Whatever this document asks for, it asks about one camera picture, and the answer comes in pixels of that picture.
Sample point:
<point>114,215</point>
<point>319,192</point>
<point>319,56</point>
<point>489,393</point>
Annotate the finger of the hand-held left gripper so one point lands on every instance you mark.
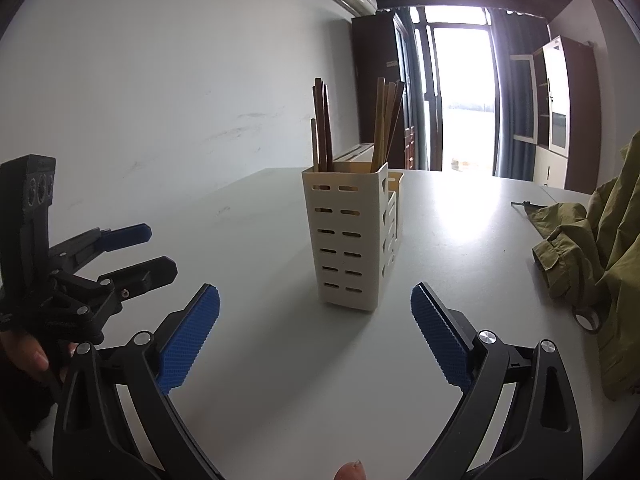
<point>127,236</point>
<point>145,275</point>

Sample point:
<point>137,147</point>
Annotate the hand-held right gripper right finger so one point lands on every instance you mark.
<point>440,335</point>

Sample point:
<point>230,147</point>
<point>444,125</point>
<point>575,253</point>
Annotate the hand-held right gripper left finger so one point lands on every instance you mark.
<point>192,335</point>

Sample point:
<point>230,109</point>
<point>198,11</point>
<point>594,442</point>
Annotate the cream slotted utensil holder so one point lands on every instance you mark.
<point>345,240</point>

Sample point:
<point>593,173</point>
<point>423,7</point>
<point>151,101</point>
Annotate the bunch of wooden chopsticks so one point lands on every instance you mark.
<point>320,125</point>

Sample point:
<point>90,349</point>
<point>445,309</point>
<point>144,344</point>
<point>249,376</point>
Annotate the person's left hand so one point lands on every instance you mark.
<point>27,352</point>

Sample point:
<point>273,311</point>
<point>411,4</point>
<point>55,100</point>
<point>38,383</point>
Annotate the person's right hand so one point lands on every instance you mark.
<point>350,472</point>

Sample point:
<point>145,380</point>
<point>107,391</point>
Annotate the olive green jacket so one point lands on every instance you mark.
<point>615,240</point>

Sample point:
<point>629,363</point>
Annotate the glass balcony door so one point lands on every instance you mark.
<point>460,95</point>

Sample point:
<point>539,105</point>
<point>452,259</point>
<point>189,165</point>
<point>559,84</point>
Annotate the dark wooden wardrobe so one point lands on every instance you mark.
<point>375,90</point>

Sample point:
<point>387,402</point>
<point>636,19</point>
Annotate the grey blue curtain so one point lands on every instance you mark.
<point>414,75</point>
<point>512,85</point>

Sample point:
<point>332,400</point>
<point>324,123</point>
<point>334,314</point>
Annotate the brown white glass-door cabinet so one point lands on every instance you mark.
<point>575,110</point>

